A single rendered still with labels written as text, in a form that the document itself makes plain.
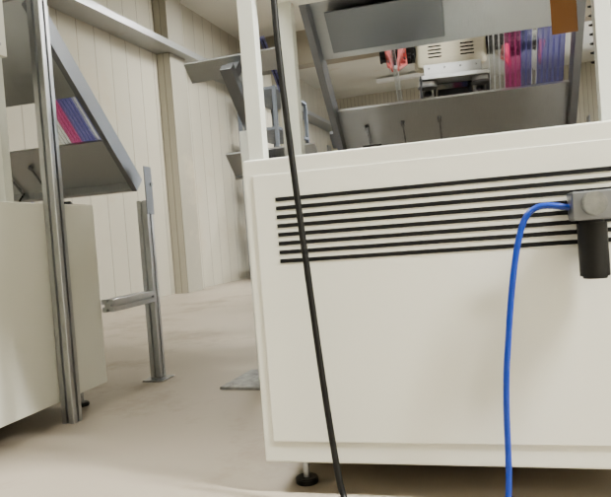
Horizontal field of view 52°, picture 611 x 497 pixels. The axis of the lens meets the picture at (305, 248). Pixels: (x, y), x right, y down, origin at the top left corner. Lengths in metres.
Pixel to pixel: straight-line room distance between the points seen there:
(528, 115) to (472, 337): 1.03
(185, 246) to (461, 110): 4.54
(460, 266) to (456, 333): 0.11
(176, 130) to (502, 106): 4.66
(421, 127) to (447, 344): 1.02
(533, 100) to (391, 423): 1.13
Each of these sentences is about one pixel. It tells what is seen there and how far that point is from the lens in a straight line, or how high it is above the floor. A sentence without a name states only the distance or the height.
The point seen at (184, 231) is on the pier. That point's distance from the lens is 6.21.
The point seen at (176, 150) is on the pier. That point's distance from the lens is 6.25.
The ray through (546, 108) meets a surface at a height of 0.78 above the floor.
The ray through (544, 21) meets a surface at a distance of 1.84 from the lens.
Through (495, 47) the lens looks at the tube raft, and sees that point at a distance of 1.87.
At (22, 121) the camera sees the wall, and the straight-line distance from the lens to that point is 4.86.
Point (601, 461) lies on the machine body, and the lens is 1.18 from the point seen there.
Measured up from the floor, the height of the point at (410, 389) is 0.20.
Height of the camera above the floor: 0.48
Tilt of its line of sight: 1 degrees down
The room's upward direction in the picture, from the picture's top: 4 degrees counter-clockwise
